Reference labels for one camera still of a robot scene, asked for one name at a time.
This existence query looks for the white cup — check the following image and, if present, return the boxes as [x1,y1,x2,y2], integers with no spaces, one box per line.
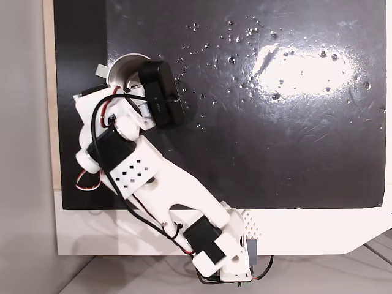
[106,53,154,93]

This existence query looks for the black table mat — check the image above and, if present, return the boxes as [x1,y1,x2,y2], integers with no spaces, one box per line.
[53,0,387,212]

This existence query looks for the long black cable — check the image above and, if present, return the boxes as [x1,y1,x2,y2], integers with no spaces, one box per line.
[91,92,197,257]

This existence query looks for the black oval camera box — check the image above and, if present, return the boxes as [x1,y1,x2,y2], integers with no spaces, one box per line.
[138,59,186,130]

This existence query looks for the red and white wire loop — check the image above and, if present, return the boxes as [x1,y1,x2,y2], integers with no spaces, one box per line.
[75,168,104,192]

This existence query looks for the black and red base cable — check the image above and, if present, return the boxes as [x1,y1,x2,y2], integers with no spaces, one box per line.
[195,254,275,286]

